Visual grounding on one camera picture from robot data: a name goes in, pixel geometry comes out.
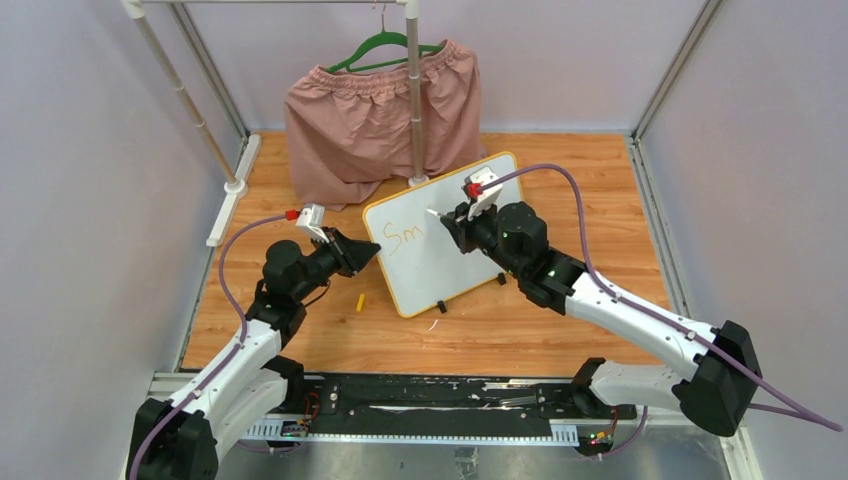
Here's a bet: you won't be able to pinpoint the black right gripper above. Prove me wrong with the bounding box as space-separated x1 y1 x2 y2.
443 195 525 280

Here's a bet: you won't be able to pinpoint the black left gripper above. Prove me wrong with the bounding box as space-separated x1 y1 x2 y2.
292 228 380 302

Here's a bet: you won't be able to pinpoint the yellow framed whiteboard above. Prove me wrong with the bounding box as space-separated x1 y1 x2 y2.
362 151 518 318

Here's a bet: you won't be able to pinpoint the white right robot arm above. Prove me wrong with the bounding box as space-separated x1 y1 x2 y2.
438 202 762 437

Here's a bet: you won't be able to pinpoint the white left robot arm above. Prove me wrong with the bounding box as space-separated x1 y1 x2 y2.
125 227 381 479

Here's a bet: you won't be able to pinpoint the metal whiteboard stand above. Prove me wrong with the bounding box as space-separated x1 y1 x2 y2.
435 272 508 314

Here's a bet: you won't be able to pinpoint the pink shorts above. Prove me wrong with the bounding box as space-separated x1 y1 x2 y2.
284 40 486 210

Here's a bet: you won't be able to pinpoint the white clothes rack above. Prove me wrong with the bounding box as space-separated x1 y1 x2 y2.
120 0 428 248

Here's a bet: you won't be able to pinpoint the green clothes hanger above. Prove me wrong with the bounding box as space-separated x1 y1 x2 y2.
324 15 446 74

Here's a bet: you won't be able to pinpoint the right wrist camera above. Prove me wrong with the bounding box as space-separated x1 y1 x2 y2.
462 166 502 220

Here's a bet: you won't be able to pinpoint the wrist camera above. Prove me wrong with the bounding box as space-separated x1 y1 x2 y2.
462 166 502 220
296 203 329 243

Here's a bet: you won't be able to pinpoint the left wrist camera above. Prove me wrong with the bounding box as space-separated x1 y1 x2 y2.
296 203 329 243

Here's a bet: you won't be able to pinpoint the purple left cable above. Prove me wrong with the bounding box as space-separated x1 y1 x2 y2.
127 208 301 480

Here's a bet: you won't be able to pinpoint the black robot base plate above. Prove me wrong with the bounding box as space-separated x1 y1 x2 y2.
142 372 737 446

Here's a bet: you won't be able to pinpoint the aluminium cage frame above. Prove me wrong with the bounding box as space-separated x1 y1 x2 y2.
189 1 705 376

